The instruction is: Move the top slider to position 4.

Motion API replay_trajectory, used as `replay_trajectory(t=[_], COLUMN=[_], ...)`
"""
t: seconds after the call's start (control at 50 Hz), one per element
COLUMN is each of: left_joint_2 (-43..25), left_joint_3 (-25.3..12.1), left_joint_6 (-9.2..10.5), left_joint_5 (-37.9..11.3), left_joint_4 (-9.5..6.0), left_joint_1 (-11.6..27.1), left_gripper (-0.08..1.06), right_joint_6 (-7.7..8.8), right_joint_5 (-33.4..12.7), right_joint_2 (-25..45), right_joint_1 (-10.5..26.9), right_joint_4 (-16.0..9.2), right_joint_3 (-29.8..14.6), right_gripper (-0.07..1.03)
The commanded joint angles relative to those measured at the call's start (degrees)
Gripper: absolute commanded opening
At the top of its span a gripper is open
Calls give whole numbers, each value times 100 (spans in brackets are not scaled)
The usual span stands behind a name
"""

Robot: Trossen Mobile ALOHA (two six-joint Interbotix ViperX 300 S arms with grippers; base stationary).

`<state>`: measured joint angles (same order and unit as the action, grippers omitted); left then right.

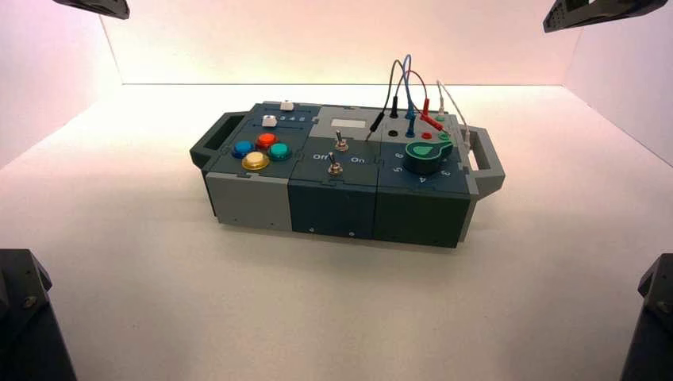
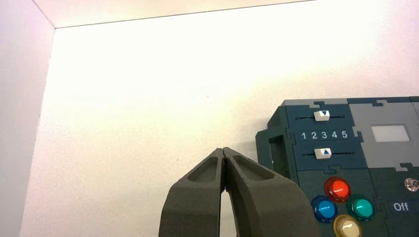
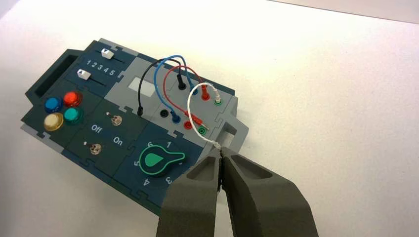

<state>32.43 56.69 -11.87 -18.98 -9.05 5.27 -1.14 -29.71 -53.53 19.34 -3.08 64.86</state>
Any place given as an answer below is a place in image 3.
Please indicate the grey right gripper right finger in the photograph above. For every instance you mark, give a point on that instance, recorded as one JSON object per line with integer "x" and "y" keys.
{"x": 262, "y": 206}

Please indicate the red push button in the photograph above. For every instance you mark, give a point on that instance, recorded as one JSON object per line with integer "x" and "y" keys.
{"x": 72, "y": 98}

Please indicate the white slider knob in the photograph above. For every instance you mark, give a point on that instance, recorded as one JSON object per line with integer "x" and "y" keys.
{"x": 83, "y": 74}
{"x": 107, "y": 53}

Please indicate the blue push button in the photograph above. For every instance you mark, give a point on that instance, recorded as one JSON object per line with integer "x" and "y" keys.
{"x": 53, "y": 104}

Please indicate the yellow push button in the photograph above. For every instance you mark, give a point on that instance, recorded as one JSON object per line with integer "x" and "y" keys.
{"x": 53, "y": 121}

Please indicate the dark blue control panel board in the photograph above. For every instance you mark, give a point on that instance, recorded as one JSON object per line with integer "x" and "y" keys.
{"x": 98, "y": 130}

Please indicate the black green rotary knob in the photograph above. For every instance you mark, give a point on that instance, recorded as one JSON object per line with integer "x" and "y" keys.
{"x": 157, "y": 160}

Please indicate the metal toggle switch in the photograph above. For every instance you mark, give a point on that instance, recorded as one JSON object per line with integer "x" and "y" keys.
{"x": 95, "y": 149}
{"x": 116, "y": 120}

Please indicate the green push button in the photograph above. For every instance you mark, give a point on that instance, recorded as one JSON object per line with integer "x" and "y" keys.
{"x": 73, "y": 115}

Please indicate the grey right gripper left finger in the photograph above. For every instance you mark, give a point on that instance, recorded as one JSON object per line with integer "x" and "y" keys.
{"x": 191, "y": 202}

